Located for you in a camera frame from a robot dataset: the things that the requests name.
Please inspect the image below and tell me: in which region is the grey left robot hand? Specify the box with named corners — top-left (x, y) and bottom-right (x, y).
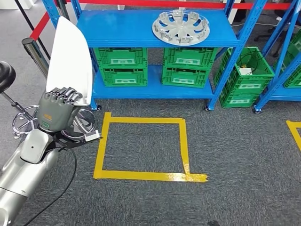
top-left (35, 87), bottom-right (83, 133)

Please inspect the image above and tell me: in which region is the white plastic car part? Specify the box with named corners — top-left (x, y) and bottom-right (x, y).
top-left (46, 16), bottom-right (94, 107)

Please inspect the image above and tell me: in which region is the blue metal shelf rack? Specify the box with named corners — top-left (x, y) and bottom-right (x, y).
top-left (253, 0), bottom-right (301, 113)
top-left (41, 0), bottom-right (269, 111)

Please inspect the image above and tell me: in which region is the black round stool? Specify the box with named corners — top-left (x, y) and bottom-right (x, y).
top-left (0, 61), bottom-right (39, 140)

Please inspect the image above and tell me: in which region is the red barrier belt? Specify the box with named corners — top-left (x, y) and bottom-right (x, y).
top-left (66, 0), bottom-right (290, 10)
top-left (29, 12), bottom-right (51, 41)

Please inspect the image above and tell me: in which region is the dark metal pole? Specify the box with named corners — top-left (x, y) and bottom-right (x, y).
top-left (56, 0), bottom-right (70, 21)

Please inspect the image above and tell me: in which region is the yellow floor tape square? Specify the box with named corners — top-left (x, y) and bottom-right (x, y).
top-left (93, 112), bottom-right (209, 183)
top-left (286, 120), bottom-right (301, 152)

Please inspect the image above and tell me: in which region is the silver wheel hubcap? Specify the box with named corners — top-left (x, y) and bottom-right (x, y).
top-left (152, 9), bottom-right (210, 47)

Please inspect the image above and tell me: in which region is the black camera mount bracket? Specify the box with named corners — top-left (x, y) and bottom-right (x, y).
top-left (48, 132), bottom-right (103, 150)

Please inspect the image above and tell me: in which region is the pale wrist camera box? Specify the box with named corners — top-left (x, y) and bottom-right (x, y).
top-left (84, 129), bottom-right (101, 143)

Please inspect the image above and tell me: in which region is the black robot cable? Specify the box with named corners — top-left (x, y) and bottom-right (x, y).
top-left (22, 146), bottom-right (78, 226)

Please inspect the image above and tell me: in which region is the chrome stanchion post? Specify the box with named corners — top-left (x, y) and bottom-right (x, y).
top-left (21, 37), bottom-right (97, 140)

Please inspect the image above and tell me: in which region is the black coiled cable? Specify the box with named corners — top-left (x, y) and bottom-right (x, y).
top-left (236, 51), bottom-right (259, 68)

